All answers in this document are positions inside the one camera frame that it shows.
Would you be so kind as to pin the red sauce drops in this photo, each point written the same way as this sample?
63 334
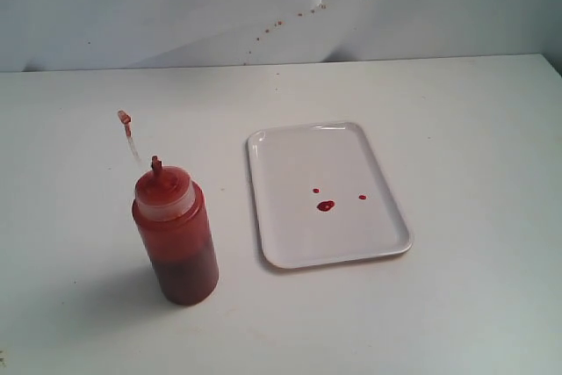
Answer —
330 199

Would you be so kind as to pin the red sauce squeeze bottle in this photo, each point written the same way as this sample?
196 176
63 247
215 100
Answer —
170 214

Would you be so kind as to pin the white rectangular plastic tray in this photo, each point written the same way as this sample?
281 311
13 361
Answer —
286 163

